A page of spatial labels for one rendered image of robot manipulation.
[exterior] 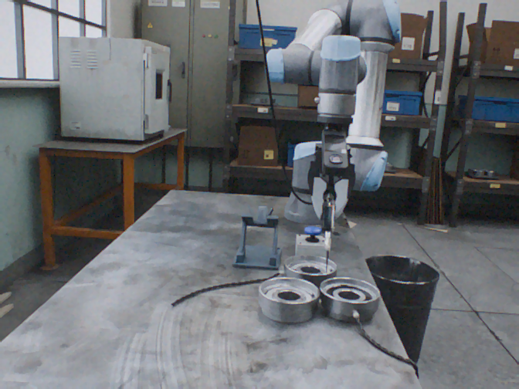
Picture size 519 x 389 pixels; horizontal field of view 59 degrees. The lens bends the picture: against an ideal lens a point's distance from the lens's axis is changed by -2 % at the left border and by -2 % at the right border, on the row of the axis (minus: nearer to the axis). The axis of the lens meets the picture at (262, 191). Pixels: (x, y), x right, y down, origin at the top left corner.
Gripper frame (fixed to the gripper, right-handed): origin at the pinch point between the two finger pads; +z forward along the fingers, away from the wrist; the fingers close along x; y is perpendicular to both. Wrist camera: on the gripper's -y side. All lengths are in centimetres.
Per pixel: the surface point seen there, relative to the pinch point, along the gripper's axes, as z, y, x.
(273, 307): 10.3, -22.6, 8.9
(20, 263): 86, 151, 170
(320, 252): 10.1, 5.5, 0.7
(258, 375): 13.0, -37.6, 9.8
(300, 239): 8.6, 8.7, 5.1
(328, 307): 11.0, -19.3, -0.3
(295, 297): 11.1, -16.3, 5.5
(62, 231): 67, 165, 149
